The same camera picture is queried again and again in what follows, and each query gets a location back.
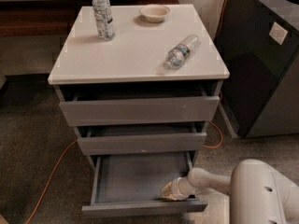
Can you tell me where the beige paper bowl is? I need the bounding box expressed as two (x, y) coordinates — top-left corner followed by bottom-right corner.
(139, 4), (170, 23)

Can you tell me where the clear water bottle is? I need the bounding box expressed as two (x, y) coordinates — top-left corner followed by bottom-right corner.
(164, 35), (201, 69)
(92, 0), (115, 40)

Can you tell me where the orange extension cable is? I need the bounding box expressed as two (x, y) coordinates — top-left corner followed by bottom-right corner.
(23, 0), (240, 224)

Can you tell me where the dark wooden bench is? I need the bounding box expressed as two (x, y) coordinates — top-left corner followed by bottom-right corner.
(0, 0), (180, 38)

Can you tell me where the upright clear water bottle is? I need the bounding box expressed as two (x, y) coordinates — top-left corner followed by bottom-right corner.
(92, 0), (115, 40)

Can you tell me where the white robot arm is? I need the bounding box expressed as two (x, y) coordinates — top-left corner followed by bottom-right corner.
(162, 159), (299, 224)

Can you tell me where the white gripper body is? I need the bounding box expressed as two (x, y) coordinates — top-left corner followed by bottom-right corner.
(170, 177), (199, 201)

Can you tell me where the grey bottom drawer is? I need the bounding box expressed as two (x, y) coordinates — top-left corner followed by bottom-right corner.
(82, 152), (207, 217)

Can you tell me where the dark grey bin cabinet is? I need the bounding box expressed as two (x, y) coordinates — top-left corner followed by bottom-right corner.
(215, 0), (299, 137)

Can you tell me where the grey middle drawer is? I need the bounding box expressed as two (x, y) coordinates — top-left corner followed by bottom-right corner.
(77, 122), (206, 156)

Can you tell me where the grey top drawer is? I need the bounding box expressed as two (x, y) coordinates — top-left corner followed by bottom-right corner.
(60, 88), (220, 127)

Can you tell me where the white label on cabinet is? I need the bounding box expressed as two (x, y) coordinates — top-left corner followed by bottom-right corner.
(269, 22), (288, 45)

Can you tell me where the white-topped grey drawer cabinet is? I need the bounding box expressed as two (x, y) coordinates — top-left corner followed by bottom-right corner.
(48, 4), (231, 173)

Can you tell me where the grey drawer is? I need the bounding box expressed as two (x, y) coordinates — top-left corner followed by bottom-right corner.
(60, 88), (220, 127)
(77, 122), (206, 156)
(82, 152), (207, 217)

